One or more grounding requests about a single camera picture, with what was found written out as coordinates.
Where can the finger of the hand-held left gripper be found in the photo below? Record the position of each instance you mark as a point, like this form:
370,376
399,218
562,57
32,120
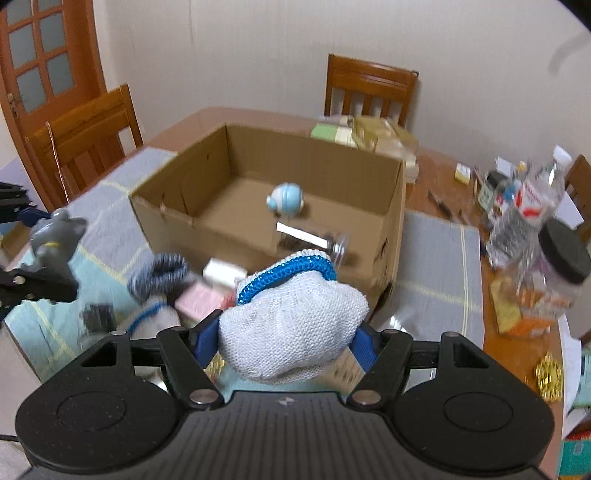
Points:
31,217
41,286

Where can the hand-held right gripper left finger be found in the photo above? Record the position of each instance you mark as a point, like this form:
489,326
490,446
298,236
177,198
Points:
208,340

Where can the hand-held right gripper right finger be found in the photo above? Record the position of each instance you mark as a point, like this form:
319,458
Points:
367,348

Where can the grey toy figure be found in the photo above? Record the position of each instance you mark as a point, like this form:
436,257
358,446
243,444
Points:
53,240

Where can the white knit glove blue cuff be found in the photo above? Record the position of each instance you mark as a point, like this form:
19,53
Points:
152,319
286,327

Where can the blue knit sock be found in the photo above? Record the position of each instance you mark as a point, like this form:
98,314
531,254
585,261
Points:
157,276

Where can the cardboard box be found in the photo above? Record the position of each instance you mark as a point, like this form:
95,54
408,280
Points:
258,230

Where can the pink paper leaflet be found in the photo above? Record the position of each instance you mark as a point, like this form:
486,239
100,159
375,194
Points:
201,301

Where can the small black object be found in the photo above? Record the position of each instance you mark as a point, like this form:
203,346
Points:
98,317

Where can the white green carton box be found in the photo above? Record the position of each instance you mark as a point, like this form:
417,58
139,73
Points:
224,272

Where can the wooden chair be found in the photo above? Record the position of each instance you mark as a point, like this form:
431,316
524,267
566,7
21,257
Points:
581,184
87,134
369,87

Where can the grey teal checked tablecloth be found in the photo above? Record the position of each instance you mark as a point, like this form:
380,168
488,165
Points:
438,258

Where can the clear jar metal lid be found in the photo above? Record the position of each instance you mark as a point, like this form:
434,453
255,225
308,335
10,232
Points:
309,241

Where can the orange packet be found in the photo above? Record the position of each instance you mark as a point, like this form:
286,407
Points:
526,325

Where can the blue white round toy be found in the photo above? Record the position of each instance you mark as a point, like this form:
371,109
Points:
286,199

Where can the wooden door glass panes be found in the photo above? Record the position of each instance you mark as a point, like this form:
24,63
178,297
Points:
41,55

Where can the black pen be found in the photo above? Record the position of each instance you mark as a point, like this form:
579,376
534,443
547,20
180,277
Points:
438,202

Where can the gold ornament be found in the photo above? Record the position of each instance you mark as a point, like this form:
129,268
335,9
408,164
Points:
549,376

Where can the clear jar black lid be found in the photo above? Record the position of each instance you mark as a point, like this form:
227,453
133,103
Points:
545,286

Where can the small yellow box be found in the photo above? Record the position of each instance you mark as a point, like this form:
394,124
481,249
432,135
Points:
462,171

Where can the yellowish wrapped package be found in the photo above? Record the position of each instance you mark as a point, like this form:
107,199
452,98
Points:
383,136

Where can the clear water bottle red label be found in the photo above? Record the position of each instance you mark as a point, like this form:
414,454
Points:
531,207

